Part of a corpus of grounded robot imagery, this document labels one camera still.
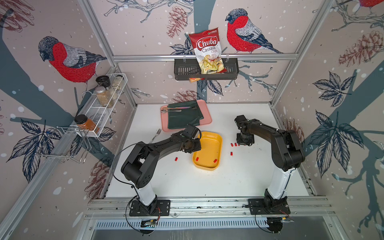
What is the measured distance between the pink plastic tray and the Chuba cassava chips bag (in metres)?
0.33

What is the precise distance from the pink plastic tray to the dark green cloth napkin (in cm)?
1

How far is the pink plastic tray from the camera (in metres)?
1.09

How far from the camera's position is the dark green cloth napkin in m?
1.11
